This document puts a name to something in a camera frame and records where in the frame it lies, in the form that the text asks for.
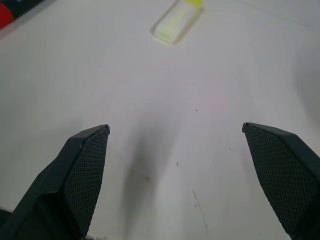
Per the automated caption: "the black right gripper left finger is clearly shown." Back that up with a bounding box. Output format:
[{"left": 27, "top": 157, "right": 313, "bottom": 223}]
[{"left": 0, "top": 124, "right": 111, "bottom": 240}]

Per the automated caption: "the yellow highlighter pen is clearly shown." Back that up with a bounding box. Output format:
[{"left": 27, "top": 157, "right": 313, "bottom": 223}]
[{"left": 150, "top": 0, "right": 205, "bottom": 45}]

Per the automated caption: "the red and black marker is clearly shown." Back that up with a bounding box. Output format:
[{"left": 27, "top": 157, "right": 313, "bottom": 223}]
[{"left": 0, "top": 0, "right": 30, "bottom": 31}]

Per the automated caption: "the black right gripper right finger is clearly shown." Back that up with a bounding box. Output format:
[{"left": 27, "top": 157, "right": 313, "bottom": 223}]
[{"left": 241, "top": 122, "right": 320, "bottom": 240}]

